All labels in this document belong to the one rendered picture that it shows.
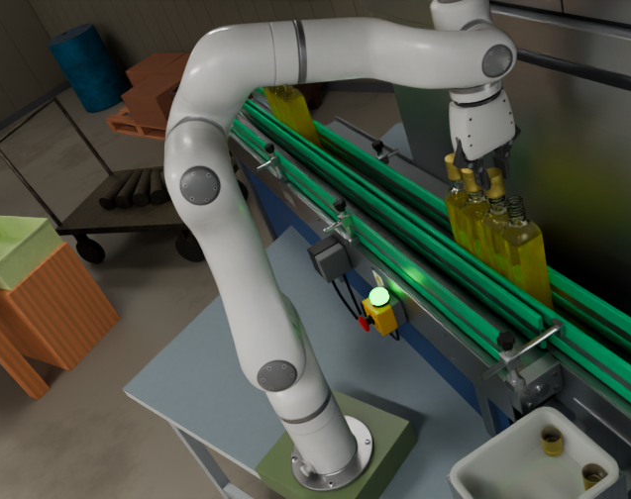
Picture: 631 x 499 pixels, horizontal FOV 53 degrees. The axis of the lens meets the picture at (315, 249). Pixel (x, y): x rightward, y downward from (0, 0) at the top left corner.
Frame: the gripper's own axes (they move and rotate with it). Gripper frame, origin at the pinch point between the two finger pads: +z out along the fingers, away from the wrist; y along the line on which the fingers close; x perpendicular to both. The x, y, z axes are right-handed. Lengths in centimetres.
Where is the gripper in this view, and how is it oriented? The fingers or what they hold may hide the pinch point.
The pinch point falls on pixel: (491, 172)
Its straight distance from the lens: 116.8
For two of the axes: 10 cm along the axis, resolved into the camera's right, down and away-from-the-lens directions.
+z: 3.2, 7.6, 5.7
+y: -8.6, 4.9, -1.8
